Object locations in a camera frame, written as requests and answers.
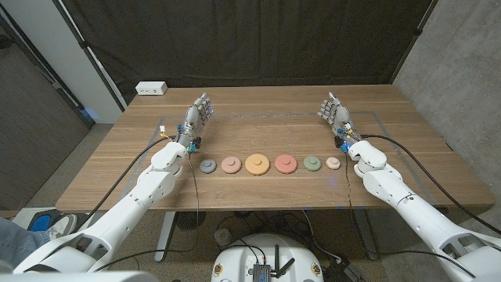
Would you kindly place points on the black backdrop curtain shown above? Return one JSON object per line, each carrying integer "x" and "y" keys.
{"x": 250, "y": 39}

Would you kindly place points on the black power adapter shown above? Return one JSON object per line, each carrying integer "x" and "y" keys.
{"x": 342, "y": 270}

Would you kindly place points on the white power strip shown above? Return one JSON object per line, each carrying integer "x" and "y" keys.
{"x": 151, "y": 88}

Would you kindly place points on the white robot torso edge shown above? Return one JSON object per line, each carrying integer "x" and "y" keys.
{"x": 78, "y": 277}

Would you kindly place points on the white sneaker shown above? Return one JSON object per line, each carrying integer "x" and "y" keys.
{"x": 64, "y": 225}

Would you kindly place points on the person leg in jeans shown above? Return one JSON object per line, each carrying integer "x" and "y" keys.
{"x": 17, "y": 243}

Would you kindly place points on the black foot pedal blue pads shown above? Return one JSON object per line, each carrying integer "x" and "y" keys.
{"x": 39, "y": 223}

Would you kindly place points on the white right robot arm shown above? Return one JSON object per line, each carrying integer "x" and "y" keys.
{"x": 415, "y": 219}

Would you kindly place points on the white table leg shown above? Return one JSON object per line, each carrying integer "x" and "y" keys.
{"x": 164, "y": 235}

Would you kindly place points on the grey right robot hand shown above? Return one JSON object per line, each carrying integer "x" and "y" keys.
{"x": 340, "y": 117}

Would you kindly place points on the grey round floor object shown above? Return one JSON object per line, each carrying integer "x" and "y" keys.
{"x": 223, "y": 237}

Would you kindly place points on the black backdrop stand pole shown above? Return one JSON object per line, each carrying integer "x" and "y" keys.
{"x": 417, "y": 33}
{"x": 90, "y": 55}

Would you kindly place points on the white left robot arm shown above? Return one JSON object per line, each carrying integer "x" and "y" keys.
{"x": 117, "y": 223}

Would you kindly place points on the grey table leg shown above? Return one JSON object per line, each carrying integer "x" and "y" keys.
{"x": 366, "y": 235}

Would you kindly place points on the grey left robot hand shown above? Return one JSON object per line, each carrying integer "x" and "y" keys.
{"x": 192, "y": 121}

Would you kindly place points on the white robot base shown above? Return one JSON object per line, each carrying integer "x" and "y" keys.
{"x": 238, "y": 258}

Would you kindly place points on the black round floor object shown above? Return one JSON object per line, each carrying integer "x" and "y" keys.
{"x": 189, "y": 219}

